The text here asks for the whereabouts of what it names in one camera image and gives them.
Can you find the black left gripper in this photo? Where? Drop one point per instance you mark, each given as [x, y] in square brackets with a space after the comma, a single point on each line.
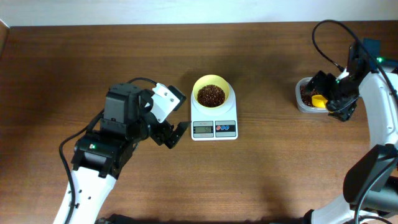
[159, 135]

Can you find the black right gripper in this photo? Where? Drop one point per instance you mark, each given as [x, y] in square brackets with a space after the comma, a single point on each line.
[341, 110]

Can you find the yellow measuring scoop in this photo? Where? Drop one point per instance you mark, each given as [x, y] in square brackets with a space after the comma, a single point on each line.
[319, 101]

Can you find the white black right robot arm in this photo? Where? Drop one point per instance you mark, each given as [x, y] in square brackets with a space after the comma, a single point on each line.
[369, 189]

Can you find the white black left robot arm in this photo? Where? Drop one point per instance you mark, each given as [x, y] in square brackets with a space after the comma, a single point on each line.
[105, 145]

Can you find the white digital kitchen scale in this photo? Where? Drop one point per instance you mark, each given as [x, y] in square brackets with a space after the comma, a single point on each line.
[214, 124]

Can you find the yellow plastic bowl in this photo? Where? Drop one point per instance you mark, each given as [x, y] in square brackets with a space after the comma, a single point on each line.
[212, 79]

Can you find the clear plastic bean container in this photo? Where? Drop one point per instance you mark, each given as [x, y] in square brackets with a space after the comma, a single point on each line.
[300, 104]

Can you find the red adzuki beans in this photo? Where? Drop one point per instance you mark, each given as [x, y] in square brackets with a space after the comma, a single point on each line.
[211, 96]

